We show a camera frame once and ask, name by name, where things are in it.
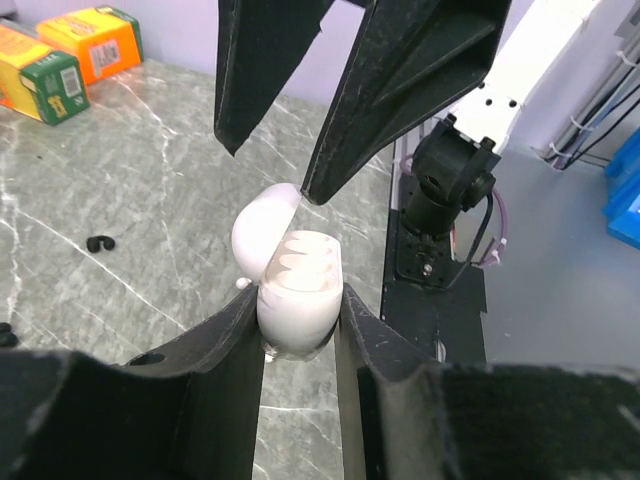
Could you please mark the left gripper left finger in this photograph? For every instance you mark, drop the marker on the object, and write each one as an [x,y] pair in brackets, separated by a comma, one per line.
[187,409]

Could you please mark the white earbud charging case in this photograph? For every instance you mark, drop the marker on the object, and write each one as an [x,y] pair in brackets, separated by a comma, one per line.
[298,274]

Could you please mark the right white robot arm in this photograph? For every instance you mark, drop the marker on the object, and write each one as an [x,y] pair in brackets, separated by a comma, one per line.
[487,115]

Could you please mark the green yellow carton right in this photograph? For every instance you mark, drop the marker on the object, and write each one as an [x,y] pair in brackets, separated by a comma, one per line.
[39,81]

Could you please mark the orange carton far right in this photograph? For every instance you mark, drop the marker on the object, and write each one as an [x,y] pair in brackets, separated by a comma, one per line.
[104,39]

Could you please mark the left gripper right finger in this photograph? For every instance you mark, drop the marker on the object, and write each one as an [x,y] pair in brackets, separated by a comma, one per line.
[404,416]

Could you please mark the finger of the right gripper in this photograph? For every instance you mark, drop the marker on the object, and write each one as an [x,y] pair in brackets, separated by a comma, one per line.
[410,60]
[261,45]

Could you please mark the white earbud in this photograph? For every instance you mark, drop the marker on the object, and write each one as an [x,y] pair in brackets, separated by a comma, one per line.
[242,283]

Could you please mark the black earbud near case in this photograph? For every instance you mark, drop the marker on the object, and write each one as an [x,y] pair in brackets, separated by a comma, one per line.
[8,338]

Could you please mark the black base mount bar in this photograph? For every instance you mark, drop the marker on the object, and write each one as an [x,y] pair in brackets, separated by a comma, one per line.
[426,298]

